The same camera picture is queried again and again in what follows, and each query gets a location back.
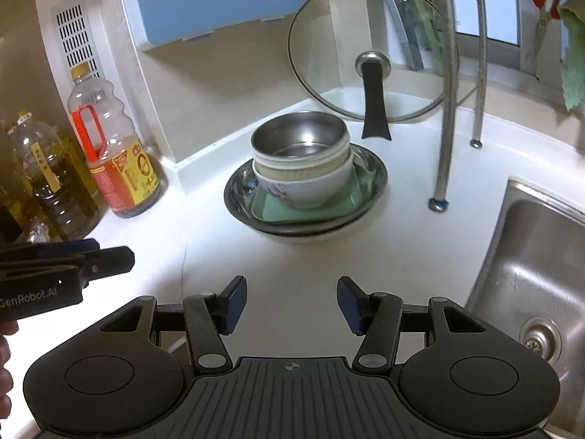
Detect white floral ceramic bowl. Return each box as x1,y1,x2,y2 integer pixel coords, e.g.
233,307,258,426
253,154,354,209

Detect cream ribbed plastic bowl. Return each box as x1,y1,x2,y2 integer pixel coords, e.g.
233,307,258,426
252,147,350,181

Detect stainless steel bowl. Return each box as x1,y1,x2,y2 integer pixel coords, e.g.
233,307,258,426
251,111,350,161

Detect person left hand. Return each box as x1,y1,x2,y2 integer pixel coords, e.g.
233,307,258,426
0,321,19,419

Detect dark oil bottle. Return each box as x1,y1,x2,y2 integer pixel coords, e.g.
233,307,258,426
9,110,99,241

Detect light oil bottle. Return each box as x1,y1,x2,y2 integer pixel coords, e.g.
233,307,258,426
1,127,35,244

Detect green square plate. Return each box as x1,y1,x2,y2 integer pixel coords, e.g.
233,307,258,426
251,165,388,225

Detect stainless steel sink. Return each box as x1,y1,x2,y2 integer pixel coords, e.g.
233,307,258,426
466,179,584,438

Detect glass pot lid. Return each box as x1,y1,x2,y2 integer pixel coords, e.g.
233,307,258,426
287,0,444,140

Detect green cloth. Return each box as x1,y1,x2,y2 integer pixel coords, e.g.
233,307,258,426
559,0,585,110

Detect cutting boards by window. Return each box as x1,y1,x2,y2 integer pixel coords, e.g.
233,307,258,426
385,0,443,75

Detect red handled soy sauce bottle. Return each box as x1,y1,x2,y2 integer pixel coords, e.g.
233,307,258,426
67,63,162,218

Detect white wall vent grille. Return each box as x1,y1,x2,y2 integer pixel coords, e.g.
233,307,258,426
50,0,103,77

